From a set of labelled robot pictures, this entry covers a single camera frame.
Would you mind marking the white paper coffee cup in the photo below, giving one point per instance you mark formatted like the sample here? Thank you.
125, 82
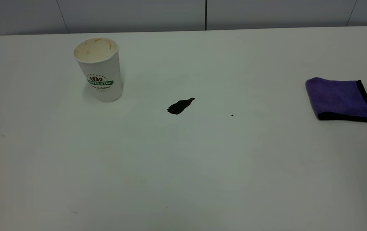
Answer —
101, 73

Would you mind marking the purple cloth with black trim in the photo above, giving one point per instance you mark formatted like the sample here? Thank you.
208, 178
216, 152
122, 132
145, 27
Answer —
338, 98

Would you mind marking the dark coffee spill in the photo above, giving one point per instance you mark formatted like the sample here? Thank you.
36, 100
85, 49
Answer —
179, 106

